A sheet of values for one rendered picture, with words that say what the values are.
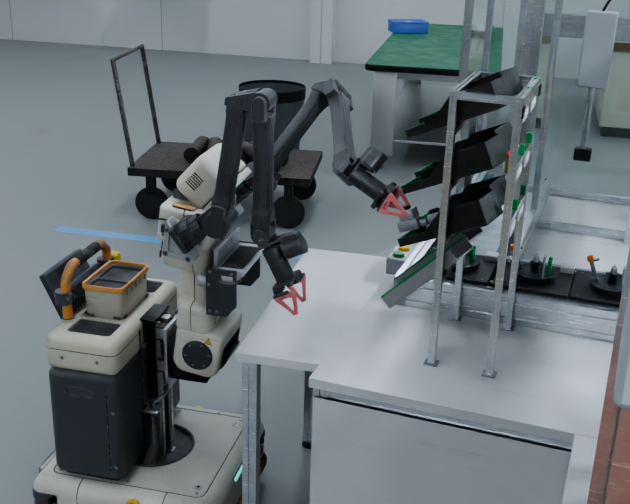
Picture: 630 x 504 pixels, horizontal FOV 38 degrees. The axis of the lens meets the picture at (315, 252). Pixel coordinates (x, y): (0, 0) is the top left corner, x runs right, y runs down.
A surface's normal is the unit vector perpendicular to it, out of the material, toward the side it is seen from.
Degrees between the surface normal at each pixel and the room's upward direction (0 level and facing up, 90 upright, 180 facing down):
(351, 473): 90
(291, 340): 0
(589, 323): 90
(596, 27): 90
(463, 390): 0
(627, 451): 90
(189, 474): 0
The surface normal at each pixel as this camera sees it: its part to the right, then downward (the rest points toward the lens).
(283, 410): 0.03, -0.93
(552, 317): -0.35, 0.33
